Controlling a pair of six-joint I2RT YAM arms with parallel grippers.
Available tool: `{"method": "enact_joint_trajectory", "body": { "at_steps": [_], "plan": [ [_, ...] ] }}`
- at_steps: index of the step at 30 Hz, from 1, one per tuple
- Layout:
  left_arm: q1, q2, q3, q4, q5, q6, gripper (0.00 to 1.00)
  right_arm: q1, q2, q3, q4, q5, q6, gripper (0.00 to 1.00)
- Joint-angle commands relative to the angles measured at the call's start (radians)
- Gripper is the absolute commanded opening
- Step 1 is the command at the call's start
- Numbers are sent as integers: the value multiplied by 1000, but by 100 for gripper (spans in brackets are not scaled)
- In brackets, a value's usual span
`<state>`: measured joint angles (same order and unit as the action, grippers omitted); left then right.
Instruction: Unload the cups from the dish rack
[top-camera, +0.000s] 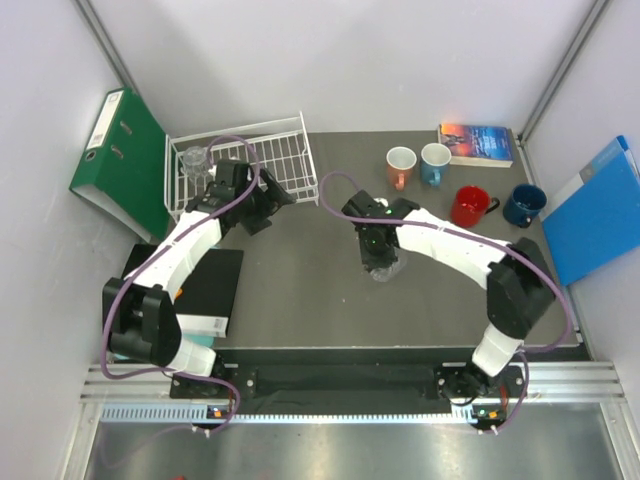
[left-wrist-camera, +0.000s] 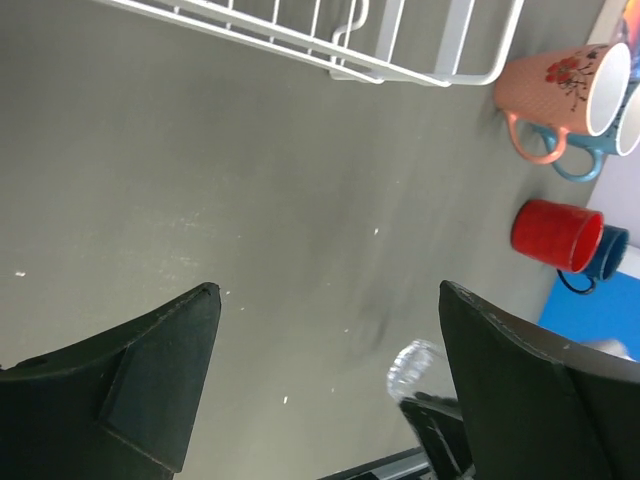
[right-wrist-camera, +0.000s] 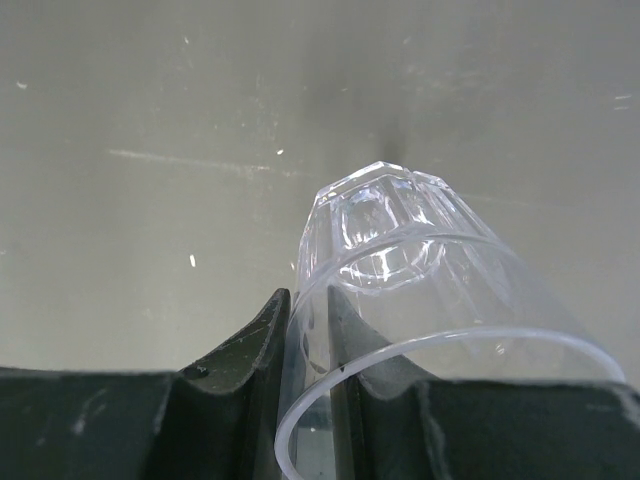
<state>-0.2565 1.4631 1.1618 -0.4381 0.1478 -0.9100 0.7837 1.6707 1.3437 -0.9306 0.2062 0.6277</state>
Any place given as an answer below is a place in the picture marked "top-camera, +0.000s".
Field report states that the blue cover paperback book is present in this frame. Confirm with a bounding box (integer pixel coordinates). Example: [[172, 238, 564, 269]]
[[437, 124, 514, 168]]

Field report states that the aluminium frame rail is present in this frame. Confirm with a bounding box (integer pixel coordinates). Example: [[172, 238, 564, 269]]
[[80, 361, 625, 403]]

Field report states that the black book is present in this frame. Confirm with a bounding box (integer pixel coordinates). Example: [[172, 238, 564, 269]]
[[111, 245, 244, 343]]

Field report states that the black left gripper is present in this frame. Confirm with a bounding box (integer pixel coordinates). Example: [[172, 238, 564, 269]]
[[235, 166, 294, 235]]

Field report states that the pink ceramic mug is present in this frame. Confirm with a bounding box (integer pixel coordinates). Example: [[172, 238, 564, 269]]
[[386, 146, 417, 191]]

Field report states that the white wire dish rack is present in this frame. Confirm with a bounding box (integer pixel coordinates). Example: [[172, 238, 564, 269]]
[[164, 113, 319, 219]]

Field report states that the clear drinking glass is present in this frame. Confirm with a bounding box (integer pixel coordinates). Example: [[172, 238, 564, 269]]
[[181, 146, 212, 182], [369, 251, 407, 283]]

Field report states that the green lever arch binder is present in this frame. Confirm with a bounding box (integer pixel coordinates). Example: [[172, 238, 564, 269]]
[[69, 88, 169, 242]]

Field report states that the blue folder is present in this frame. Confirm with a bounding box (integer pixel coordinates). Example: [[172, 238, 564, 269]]
[[542, 135, 639, 286]]

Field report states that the teal notebook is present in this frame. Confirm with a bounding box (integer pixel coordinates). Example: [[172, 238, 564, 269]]
[[107, 242, 222, 362]]

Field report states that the grey slotted cable duct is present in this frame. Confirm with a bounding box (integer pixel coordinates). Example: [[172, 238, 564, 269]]
[[100, 403, 477, 425]]

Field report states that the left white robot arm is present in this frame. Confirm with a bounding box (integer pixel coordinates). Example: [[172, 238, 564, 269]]
[[101, 159, 295, 397]]

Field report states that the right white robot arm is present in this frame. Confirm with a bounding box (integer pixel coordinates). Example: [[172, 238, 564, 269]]
[[341, 190, 555, 401]]

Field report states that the light blue ceramic mug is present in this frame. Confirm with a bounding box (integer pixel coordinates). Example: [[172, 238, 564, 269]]
[[420, 143, 452, 187]]

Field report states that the dark blue ceramic mug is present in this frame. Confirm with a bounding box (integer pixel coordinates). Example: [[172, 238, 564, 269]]
[[502, 184, 547, 228]]

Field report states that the red ceramic mug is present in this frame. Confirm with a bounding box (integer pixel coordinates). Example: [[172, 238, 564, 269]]
[[450, 185, 501, 228]]

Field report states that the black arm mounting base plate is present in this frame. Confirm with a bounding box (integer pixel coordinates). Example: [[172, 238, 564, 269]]
[[168, 347, 526, 415]]

